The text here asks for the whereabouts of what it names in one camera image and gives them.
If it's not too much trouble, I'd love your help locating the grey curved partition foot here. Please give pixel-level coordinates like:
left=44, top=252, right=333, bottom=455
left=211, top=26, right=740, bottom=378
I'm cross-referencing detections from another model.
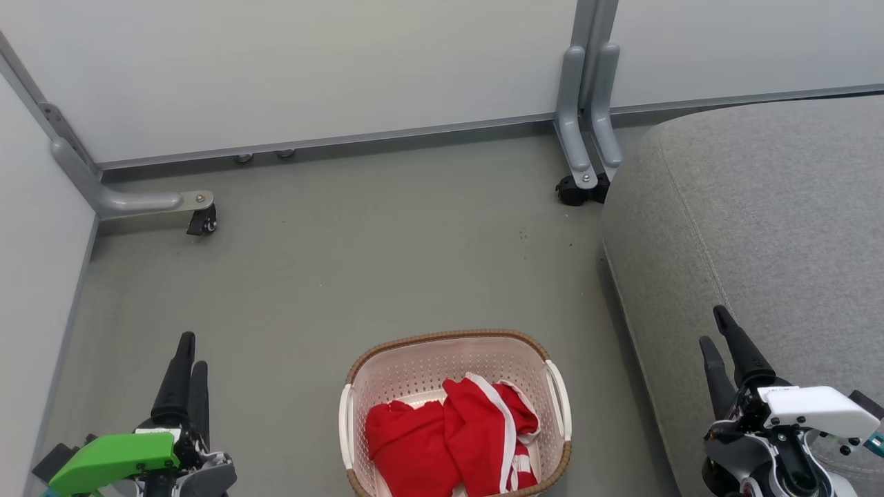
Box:
left=590, top=43, right=624, bottom=182
left=555, top=45, right=598, bottom=191

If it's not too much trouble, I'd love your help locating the grey fabric sofa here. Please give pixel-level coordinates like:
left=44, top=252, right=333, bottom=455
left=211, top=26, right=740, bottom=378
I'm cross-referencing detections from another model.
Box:
left=599, top=95, right=884, bottom=497

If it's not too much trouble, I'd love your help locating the cream laundry basket brown rim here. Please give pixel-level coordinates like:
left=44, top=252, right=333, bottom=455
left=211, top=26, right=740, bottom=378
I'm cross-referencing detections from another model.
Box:
left=338, top=329, right=573, bottom=497

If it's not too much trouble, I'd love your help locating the red garment with white stripes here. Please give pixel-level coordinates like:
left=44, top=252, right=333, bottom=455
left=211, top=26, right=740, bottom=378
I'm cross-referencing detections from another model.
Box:
left=442, top=373, right=541, bottom=497

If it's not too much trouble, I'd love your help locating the long grey partition foot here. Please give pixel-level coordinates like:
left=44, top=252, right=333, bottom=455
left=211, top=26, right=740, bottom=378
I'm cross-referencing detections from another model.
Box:
left=50, top=137, right=215, bottom=222

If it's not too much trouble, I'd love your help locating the grey metal corner bracket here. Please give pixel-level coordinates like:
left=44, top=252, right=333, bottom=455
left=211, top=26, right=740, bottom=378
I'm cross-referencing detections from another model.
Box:
left=38, top=102, right=78, bottom=149

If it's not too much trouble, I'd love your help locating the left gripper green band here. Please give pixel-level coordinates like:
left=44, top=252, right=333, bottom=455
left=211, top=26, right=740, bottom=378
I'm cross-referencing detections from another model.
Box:
left=31, top=331, right=211, bottom=497

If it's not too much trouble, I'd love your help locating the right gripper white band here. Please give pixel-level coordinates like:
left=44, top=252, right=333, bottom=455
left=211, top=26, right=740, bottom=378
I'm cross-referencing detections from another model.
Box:
left=699, top=305, right=884, bottom=456

